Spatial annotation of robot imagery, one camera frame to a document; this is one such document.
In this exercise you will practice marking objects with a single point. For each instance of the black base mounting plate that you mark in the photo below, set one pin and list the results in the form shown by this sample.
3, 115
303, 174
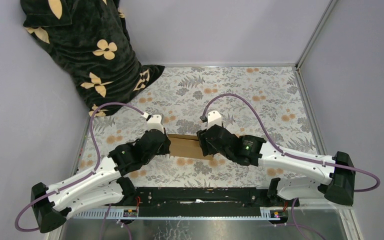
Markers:
204, 202

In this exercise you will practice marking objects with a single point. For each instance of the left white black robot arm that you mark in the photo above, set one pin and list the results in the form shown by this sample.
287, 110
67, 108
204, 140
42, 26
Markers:
108, 184

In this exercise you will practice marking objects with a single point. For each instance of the floral patterned table mat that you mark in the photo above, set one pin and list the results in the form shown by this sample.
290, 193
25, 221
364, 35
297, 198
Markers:
251, 100

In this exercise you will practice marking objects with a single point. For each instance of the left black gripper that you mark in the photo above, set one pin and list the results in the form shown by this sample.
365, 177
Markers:
166, 148

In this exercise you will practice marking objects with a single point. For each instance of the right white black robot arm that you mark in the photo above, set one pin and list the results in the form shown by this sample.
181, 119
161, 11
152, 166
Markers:
321, 176

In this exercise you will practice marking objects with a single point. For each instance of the aluminium frame rail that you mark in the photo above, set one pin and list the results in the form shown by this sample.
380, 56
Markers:
128, 214

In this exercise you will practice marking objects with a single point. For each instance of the black floral plush blanket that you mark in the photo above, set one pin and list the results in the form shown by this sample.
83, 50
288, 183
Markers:
89, 40

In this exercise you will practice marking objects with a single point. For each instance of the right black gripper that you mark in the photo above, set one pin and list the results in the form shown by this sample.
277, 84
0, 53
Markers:
203, 142

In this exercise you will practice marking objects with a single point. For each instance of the brown cardboard paper box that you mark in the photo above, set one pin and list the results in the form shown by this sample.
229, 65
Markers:
186, 146

